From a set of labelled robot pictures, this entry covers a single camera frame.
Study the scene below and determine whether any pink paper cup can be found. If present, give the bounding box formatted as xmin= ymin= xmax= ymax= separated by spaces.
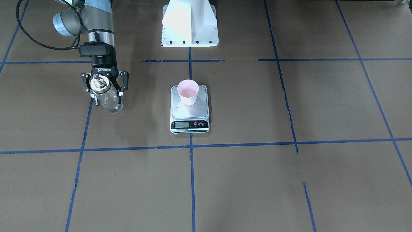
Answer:
xmin=177 ymin=79 xmax=200 ymax=106

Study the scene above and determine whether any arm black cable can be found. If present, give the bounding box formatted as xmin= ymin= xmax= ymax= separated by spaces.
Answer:
xmin=16 ymin=0 xmax=87 ymax=51

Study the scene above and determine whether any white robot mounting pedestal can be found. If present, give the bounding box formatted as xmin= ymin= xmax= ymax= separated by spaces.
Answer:
xmin=161 ymin=0 xmax=219 ymax=47

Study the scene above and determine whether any glass sauce bottle metal spout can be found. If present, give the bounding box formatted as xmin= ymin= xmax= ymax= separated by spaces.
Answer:
xmin=89 ymin=75 xmax=123 ymax=113

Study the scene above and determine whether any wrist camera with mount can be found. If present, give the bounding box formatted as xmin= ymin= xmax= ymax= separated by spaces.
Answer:
xmin=78 ymin=42 xmax=115 ymax=57

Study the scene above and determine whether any digital kitchen scale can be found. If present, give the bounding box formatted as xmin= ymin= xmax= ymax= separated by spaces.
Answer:
xmin=170 ymin=85 xmax=210 ymax=134

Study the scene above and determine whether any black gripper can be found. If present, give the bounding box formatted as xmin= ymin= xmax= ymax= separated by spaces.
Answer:
xmin=80 ymin=55 xmax=129 ymax=105

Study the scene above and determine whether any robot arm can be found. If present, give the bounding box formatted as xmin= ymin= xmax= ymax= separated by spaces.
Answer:
xmin=53 ymin=0 xmax=128 ymax=112

